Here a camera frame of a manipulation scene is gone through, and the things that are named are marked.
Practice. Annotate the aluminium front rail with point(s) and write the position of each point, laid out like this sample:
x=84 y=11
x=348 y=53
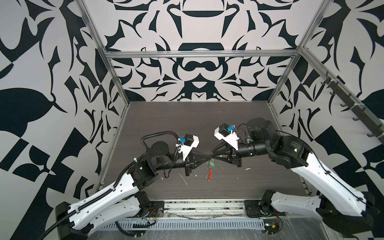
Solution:
x=196 y=208

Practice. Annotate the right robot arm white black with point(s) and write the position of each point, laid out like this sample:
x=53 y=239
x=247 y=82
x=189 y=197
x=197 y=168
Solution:
x=340 y=206

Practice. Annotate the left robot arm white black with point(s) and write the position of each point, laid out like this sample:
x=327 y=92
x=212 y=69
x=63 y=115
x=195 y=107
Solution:
x=124 y=198

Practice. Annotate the white slotted cable duct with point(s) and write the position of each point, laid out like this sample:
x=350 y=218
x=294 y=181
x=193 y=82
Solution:
x=208 y=224

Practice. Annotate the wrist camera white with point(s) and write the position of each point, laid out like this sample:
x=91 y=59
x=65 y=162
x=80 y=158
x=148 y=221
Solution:
x=228 y=134
x=187 y=143

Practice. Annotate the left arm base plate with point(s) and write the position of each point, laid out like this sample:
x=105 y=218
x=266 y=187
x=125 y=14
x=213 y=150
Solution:
x=156 y=209

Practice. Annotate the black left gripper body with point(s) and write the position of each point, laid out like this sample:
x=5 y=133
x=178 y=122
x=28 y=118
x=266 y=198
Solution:
x=187 y=163

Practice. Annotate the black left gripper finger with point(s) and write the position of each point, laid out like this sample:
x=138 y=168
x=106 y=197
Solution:
x=200 y=156
x=201 y=161

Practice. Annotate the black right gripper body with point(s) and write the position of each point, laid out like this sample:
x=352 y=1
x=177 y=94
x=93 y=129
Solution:
x=236 y=155

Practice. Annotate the large metal keyring red handle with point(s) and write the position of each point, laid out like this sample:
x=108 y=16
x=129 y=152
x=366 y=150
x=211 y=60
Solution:
x=209 y=170

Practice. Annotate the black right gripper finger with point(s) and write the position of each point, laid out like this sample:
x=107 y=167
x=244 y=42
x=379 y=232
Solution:
x=223 y=158
x=222 y=149

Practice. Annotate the black wall hook rail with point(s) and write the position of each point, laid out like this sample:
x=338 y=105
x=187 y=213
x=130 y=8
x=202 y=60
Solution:
x=352 y=103

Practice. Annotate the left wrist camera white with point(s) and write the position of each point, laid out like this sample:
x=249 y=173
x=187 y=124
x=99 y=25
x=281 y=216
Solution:
x=187 y=143

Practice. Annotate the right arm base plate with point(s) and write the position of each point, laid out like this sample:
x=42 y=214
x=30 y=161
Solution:
x=255 y=208

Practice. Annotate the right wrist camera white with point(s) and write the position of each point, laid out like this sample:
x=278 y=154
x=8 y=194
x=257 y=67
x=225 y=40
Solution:
x=228 y=134

